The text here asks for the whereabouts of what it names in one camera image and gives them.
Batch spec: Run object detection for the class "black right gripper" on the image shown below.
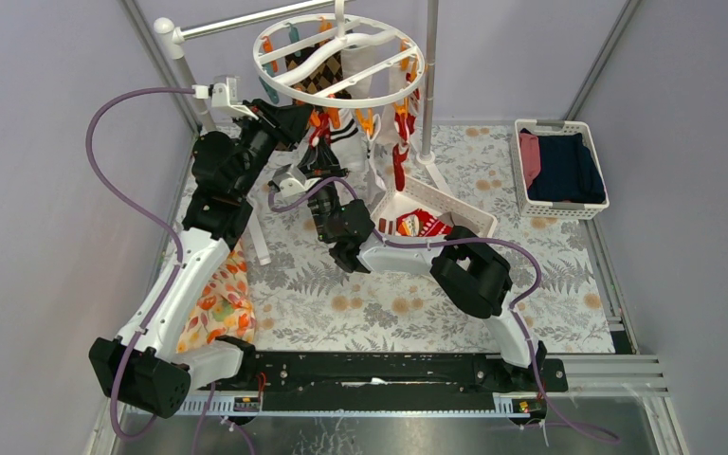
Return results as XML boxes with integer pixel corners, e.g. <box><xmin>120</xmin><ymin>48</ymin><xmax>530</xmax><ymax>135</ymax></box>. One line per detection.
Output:
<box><xmin>299</xmin><ymin>131</ymin><xmax>349</xmax><ymax>243</ymax></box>

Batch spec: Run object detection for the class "brown argyle sock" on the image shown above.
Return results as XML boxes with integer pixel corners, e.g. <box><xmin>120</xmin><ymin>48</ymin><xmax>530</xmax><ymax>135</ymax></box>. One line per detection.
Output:
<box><xmin>284</xmin><ymin>45</ymin><xmax>343</xmax><ymax>94</ymax></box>

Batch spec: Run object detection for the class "white round clip hanger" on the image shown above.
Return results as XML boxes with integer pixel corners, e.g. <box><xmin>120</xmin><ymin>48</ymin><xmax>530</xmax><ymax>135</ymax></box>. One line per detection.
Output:
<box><xmin>252</xmin><ymin>1</ymin><xmax>428</xmax><ymax>109</ymax></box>

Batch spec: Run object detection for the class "teal clothes clip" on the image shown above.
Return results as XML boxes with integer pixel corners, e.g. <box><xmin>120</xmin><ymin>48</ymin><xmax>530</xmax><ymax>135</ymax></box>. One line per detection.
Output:
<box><xmin>259</xmin><ymin>62</ymin><xmax>280</xmax><ymax>104</ymax></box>

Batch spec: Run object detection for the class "orange floral cloth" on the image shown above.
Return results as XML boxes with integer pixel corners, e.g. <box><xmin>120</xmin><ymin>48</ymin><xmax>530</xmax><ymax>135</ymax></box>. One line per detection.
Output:
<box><xmin>176</xmin><ymin>243</ymin><xmax>257</xmax><ymax>354</ymax></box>

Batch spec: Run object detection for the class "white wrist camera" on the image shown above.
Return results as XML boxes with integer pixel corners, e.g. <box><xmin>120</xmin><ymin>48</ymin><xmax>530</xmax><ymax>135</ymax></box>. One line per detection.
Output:
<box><xmin>191</xmin><ymin>77</ymin><xmax>259</xmax><ymax>119</ymax></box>
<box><xmin>268</xmin><ymin>165</ymin><xmax>307</xmax><ymax>199</ymax></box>

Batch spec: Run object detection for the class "dark navy folded cloth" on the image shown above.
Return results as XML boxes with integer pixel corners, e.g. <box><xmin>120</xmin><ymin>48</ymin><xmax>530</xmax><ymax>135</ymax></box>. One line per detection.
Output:
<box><xmin>528</xmin><ymin>133</ymin><xmax>607</xmax><ymax>204</ymax></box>

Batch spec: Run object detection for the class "floral patterned table mat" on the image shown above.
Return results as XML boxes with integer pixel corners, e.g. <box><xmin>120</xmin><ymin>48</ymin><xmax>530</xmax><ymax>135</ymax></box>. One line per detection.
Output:
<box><xmin>241</xmin><ymin>125</ymin><xmax>615</xmax><ymax>354</ymax></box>

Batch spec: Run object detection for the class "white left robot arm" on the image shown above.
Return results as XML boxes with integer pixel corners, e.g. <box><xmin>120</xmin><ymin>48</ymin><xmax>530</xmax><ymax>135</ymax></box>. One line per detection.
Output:
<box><xmin>88</xmin><ymin>100</ymin><xmax>312</xmax><ymax>418</ymax></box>

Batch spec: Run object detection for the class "orange clothes clip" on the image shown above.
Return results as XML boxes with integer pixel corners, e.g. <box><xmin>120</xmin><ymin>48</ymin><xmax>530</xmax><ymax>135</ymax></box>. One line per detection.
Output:
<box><xmin>325</xmin><ymin>107</ymin><xmax>341</xmax><ymax>130</ymax></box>
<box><xmin>355</xmin><ymin>108</ymin><xmax>375</xmax><ymax>137</ymax></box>

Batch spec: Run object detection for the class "small red hanging sock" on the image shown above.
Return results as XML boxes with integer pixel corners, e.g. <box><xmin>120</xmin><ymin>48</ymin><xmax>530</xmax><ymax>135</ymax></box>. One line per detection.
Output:
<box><xmin>391</xmin><ymin>144</ymin><xmax>410</xmax><ymax>191</ymax></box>

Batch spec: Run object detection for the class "red white hanging sock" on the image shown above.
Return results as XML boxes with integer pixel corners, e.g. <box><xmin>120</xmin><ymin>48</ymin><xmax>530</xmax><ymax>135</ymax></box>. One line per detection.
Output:
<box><xmin>392</xmin><ymin>89</ymin><xmax>420</xmax><ymax>143</ymax></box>

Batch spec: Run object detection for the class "white basket with dark clothes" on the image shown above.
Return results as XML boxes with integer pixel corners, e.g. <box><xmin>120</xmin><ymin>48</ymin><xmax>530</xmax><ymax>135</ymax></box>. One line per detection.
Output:
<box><xmin>511</xmin><ymin>119</ymin><xmax>610</xmax><ymax>220</ymax></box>

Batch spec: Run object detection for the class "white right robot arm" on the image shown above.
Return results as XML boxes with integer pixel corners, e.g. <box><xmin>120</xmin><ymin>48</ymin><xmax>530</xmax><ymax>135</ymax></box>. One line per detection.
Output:
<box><xmin>297</xmin><ymin>139</ymin><xmax>546</xmax><ymax>391</ymax></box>

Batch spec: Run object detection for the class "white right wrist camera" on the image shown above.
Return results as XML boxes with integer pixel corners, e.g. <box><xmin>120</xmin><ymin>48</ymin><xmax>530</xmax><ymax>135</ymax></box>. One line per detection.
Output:
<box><xmin>268</xmin><ymin>165</ymin><xmax>307</xmax><ymax>199</ymax></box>

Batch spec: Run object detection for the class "white sock with black stripes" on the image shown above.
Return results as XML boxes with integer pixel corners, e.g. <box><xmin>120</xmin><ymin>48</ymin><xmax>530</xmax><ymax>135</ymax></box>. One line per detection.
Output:
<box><xmin>366</xmin><ymin>114</ymin><xmax>397</xmax><ymax>206</ymax></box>

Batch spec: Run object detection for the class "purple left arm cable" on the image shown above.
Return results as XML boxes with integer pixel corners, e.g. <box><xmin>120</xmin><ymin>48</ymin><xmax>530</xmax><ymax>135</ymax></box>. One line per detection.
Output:
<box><xmin>84</xmin><ymin>86</ymin><xmax>199</xmax><ymax>442</ymax></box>

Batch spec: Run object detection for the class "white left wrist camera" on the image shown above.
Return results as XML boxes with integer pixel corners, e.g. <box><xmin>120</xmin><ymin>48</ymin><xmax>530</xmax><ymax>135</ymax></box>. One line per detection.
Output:
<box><xmin>191</xmin><ymin>77</ymin><xmax>259</xmax><ymax>119</ymax></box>

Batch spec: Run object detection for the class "red dotted sock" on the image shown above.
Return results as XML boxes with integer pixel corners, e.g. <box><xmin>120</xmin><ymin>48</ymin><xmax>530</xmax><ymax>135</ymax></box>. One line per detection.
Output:
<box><xmin>308</xmin><ymin>110</ymin><xmax>330</xmax><ymax>147</ymax></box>

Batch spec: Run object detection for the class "pink folded cloth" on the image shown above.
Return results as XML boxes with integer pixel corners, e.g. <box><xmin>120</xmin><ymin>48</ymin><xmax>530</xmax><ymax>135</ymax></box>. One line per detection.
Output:
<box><xmin>519</xmin><ymin>129</ymin><xmax>541</xmax><ymax>189</ymax></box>

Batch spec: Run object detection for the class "silver drying rack frame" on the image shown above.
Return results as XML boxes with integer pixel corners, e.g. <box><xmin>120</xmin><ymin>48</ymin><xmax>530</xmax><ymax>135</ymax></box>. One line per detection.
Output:
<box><xmin>153</xmin><ymin>0</ymin><xmax>460</xmax><ymax>267</ymax></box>

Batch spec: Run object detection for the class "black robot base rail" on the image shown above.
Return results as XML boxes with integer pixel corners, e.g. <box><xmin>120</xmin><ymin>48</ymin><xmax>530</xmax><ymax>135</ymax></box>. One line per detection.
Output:
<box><xmin>216</xmin><ymin>351</ymin><xmax>569</xmax><ymax>413</ymax></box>

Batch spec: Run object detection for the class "white sock basket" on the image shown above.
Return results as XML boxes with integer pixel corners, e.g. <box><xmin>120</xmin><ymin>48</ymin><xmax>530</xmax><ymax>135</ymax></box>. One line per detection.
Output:
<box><xmin>370</xmin><ymin>176</ymin><xmax>498</xmax><ymax>237</ymax></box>

